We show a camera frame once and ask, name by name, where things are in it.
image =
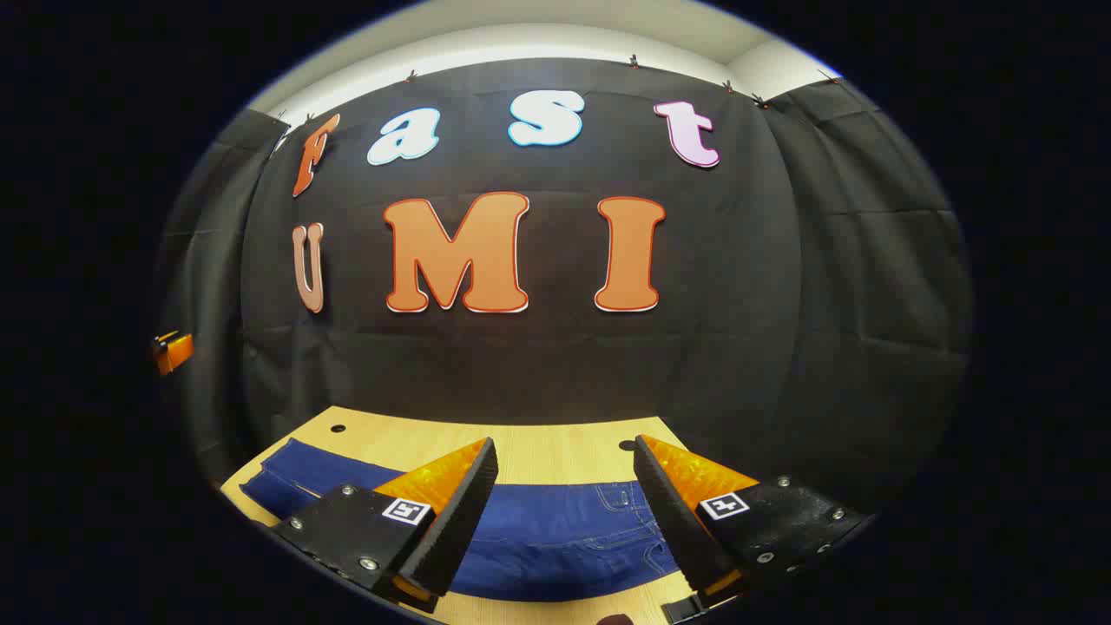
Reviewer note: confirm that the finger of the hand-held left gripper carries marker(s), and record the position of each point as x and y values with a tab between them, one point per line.
176	352

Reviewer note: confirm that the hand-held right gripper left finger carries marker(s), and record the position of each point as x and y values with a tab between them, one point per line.
460	512

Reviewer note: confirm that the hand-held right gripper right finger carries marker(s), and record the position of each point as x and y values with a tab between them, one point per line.
673	512

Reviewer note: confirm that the blue jeans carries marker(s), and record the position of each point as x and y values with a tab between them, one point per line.
555	538

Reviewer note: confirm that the black backdrop cloth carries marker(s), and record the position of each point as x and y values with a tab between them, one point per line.
555	365

